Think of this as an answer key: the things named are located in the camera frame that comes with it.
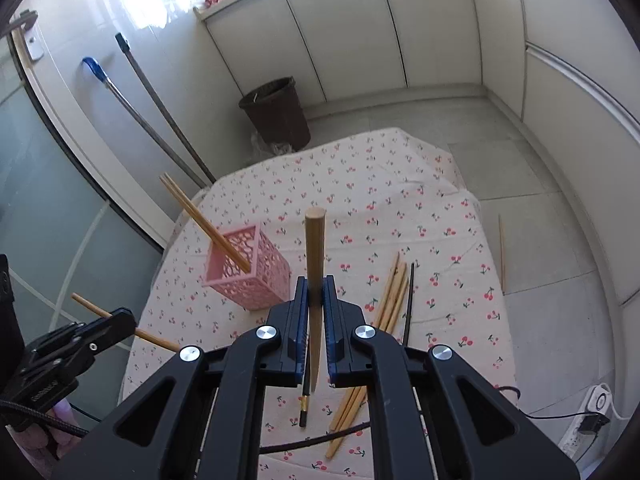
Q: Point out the clear plastic bag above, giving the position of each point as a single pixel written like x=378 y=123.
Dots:
x=265 y=147

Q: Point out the plain black chopstick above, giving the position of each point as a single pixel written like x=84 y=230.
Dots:
x=410 y=305

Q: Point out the frosted glass door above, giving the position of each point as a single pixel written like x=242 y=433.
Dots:
x=55 y=200

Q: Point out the brown trash bin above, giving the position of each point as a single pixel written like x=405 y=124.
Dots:
x=277 y=115

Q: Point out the person's left hand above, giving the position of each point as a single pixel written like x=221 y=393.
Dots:
x=62 y=435

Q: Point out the black charger plug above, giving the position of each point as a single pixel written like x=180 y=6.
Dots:
x=594 y=425

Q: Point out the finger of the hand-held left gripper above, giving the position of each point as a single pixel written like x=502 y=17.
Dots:
x=107 y=332

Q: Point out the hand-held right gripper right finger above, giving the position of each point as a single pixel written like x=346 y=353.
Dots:
x=330 y=330

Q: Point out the cherry print tablecloth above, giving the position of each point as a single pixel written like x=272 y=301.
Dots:
x=380 y=200

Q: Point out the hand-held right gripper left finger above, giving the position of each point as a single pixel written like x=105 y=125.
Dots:
x=300 y=330

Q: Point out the black chopstick with gold band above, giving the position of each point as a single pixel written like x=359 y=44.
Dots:
x=303 y=402

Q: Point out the white cabinet row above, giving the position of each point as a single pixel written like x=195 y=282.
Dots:
x=350 y=35

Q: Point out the thick wooden chopstick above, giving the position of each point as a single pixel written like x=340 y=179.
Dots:
x=315 y=250

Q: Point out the pink perforated utensil holder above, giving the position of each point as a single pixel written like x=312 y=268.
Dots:
x=250 y=280

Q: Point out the white power strip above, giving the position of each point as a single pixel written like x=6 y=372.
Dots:
x=595 y=402

